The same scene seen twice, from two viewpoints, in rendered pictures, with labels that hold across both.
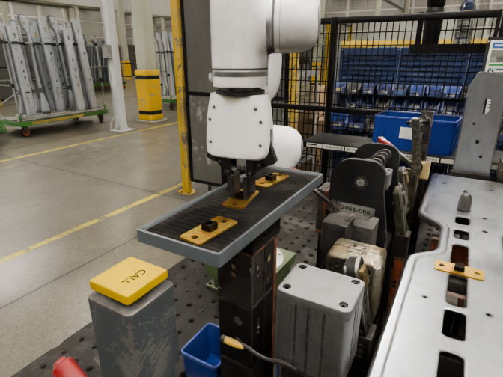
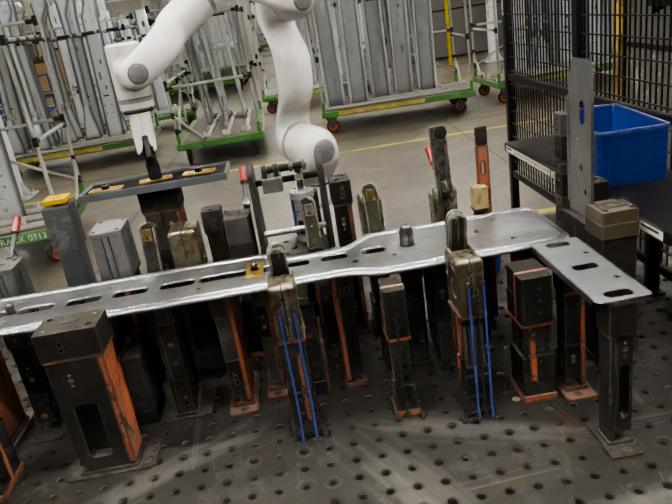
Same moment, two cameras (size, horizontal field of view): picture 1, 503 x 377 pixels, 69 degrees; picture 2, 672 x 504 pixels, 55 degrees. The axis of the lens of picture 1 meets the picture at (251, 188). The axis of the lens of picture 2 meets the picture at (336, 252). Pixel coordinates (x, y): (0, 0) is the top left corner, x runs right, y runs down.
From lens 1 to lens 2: 1.61 m
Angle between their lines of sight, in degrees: 54
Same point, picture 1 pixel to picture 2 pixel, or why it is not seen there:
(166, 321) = (64, 222)
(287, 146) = (299, 148)
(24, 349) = not seen: hidden behind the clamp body
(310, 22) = (121, 76)
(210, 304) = not seen: hidden behind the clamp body
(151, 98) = not seen: outside the picture
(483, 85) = (576, 79)
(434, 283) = (224, 269)
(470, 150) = (578, 180)
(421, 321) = (171, 277)
